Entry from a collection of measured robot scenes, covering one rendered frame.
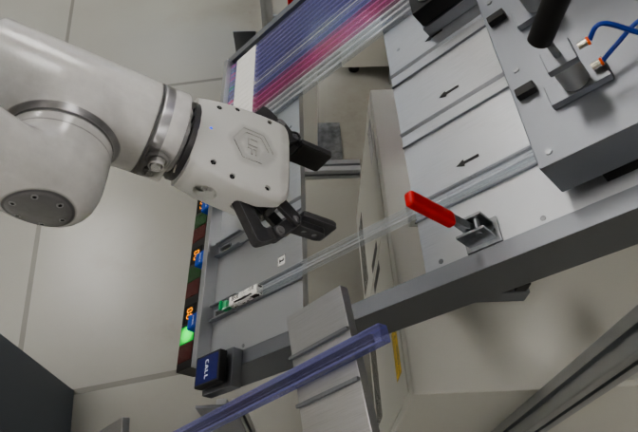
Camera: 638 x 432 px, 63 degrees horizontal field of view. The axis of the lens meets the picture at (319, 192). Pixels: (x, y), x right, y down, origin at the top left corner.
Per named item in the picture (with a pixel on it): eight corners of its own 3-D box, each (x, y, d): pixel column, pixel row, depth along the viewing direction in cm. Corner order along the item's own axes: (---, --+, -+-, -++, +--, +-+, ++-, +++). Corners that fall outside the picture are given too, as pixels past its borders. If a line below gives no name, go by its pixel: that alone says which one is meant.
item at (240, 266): (221, 371, 75) (203, 366, 73) (244, 70, 115) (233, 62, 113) (317, 334, 65) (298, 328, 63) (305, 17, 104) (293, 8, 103)
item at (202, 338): (230, 377, 77) (190, 366, 73) (249, 80, 117) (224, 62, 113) (235, 375, 77) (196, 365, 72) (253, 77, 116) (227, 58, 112)
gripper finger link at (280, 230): (279, 229, 47) (339, 249, 50) (279, 200, 49) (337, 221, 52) (261, 245, 49) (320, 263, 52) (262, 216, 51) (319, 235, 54)
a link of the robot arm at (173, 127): (156, 139, 41) (192, 152, 42) (171, 65, 46) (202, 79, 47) (121, 194, 46) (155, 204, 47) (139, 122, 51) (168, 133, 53)
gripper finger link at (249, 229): (230, 234, 45) (285, 247, 47) (231, 162, 49) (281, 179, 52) (223, 240, 45) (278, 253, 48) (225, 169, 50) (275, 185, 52)
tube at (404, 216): (226, 312, 76) (219, 310, 76) (227, 303, 77) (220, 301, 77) (562, 147, 49) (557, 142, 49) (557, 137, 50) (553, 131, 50)
